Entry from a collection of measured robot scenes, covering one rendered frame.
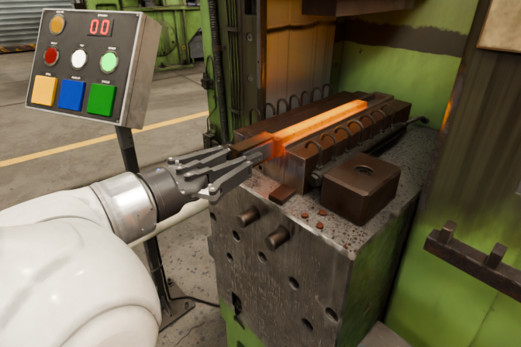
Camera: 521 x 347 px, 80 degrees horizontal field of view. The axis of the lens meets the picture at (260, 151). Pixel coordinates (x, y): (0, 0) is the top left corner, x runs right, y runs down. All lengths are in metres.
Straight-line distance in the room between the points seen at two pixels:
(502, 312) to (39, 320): 0.66
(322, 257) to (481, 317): 0.32
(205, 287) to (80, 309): 1.41
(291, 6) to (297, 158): 0.41
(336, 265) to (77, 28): 0.84
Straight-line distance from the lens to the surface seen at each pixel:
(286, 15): 0.82
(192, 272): 1.69
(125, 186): 0.42
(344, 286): 0.54
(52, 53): 1.03
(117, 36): 0.89
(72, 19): 1.02
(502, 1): 0.51
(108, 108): 0.84
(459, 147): 0.57
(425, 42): 0.92
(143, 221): 0.43
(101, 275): 0.24
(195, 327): 1.51
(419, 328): 0.82
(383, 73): 0.97
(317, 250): 0.53
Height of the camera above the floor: 1.26
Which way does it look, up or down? 28 degrees down
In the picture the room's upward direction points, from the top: straight up
